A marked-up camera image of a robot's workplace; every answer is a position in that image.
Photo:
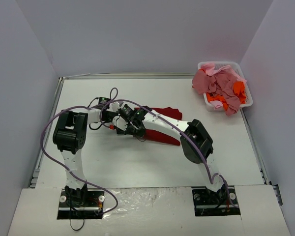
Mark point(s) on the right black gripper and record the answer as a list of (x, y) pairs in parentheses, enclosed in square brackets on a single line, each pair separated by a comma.
[(132, 129)]

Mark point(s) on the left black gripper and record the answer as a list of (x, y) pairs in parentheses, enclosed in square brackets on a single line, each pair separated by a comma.
[(108, 116)]

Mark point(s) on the dark red t-shirt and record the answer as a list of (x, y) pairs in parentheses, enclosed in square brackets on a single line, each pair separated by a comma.
[(157, 136)]

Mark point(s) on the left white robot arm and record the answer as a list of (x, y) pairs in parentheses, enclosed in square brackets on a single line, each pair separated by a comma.
[(70, 136)]

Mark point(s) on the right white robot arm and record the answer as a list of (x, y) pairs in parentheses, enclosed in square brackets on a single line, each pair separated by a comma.
[(196, 143)]

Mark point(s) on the pink t-shirt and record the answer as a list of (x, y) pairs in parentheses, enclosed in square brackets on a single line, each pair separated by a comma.
[(218, 83)]

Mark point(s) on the white plastic basket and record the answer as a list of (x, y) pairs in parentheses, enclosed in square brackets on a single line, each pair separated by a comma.
[(212, 67)]

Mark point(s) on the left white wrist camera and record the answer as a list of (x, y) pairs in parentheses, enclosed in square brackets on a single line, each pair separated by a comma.
[(115, 106)]

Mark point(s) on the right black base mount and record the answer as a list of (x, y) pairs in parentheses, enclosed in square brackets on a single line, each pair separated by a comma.
[(208, 203)]

